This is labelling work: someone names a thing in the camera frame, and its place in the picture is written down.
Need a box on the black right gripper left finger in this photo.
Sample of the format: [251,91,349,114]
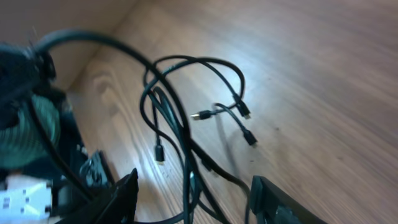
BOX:
[57,169,139,224]

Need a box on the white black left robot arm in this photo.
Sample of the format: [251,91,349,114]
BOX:
[1,43,111,201]

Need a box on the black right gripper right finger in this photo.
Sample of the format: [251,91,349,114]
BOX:
[249,175,326,224]

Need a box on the black left camera cable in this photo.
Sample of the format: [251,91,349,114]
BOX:
[27,28,193,200]

